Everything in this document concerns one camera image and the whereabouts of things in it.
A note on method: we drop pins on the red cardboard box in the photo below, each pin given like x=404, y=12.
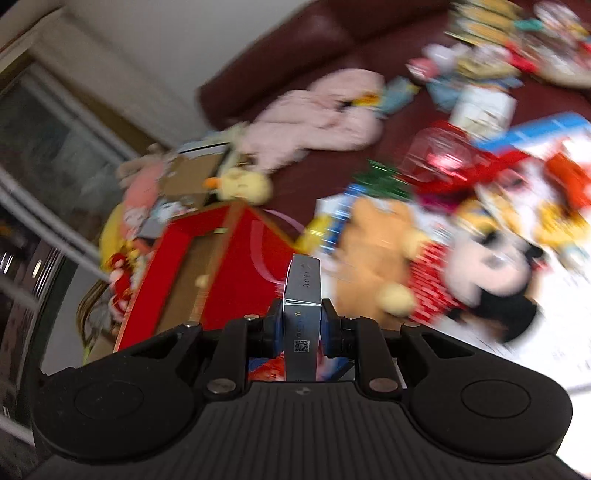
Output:
x=244, y=258

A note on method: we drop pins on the brown open cardboard box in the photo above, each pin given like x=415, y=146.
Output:
x=184, y=180

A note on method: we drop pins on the white and pink plush toy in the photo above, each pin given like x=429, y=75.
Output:
x=434, y=62

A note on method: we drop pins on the yellow duck plush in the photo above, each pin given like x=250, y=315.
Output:
x=240, y=184

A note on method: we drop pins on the pink jacket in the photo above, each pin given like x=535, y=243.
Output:
x=314, y=115

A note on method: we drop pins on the pile of small plastic toys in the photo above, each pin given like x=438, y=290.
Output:
x=554, y=41

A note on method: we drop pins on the pile of plush toys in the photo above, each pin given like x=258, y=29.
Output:
x=134, y=207

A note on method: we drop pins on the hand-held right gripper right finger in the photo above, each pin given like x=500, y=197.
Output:
x=325, y=330

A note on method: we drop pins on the white card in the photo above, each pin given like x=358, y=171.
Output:
x=485, y=108

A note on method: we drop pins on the orange plastic toy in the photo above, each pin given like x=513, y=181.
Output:
x=572, y=180

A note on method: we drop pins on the dark red leather sofa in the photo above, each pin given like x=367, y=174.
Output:
x=323, y=37

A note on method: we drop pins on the green tinsel garland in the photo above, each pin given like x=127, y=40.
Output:
x=383, y=180

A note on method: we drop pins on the blue plastic toy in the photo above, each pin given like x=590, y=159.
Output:
x=344, y=214

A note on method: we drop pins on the glass sliding door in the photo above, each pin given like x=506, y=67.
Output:
x=46, y=161

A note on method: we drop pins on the mouse plush in red dress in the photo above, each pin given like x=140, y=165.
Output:
x=489, y=267

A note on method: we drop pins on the light blue card box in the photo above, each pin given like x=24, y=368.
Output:
x=300, y=323

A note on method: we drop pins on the tan mouse plush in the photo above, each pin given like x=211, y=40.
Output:
x=374, y=240

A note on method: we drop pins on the yellow and green toy package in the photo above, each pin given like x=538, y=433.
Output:
x=480, y=18

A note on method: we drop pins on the white printed paper sheet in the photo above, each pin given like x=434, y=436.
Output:
x=563, y=300

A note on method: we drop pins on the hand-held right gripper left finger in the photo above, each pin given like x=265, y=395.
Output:
x=276, y=327

